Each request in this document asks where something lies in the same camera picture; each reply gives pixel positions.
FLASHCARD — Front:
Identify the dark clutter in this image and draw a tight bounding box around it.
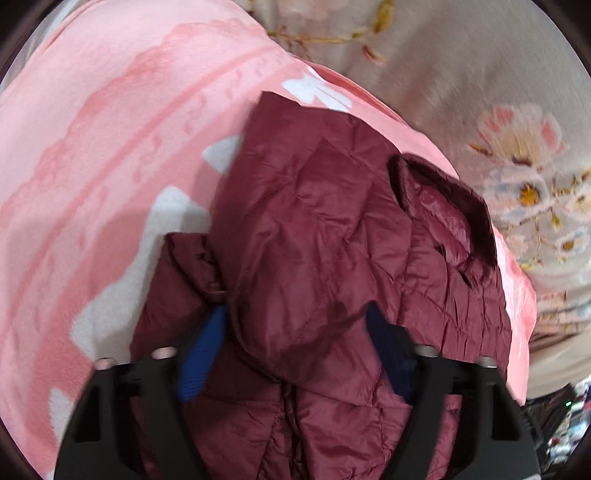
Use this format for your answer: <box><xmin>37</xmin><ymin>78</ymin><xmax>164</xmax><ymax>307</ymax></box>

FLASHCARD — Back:
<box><xmin>521</xmin><ymin>373</ymin><xmax>591</xmax><ymax>480</ymax></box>

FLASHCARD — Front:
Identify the pink fleece blanket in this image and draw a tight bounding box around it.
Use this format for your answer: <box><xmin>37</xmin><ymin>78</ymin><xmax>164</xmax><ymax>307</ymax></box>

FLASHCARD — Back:
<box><xmin>0</xmin><ymin>0</ymin><xmax>539</xmax><ymax>480</ymax></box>

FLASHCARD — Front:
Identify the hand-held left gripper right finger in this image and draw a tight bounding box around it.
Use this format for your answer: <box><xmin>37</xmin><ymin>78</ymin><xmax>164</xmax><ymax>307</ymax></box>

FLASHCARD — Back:
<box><xmin>366</xmin><ymin>305</ymin><xmax>542</xmax><ymax>480</ymax></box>

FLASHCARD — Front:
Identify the maroon puffer jacket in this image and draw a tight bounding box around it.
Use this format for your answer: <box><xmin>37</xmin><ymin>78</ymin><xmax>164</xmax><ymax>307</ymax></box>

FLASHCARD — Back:
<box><xmin>129</xmin><ymin>90</ymin><xmax>515</xmax><ymax>480</ymax></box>

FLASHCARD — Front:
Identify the grey floral bedsheet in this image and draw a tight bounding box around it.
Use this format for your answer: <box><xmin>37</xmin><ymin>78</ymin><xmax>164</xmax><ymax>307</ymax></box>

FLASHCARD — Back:
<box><xmin>249</xmin><ymin>0</ymin><xmax>591</xmax><ymax>402</ymax></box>

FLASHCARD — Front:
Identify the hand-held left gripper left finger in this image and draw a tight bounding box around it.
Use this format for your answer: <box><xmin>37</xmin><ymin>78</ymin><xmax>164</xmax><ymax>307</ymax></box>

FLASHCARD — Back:
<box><xmin>53</xmin><ymin>304</ymin><xmax>228</xmax><ymax>480</ymax></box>

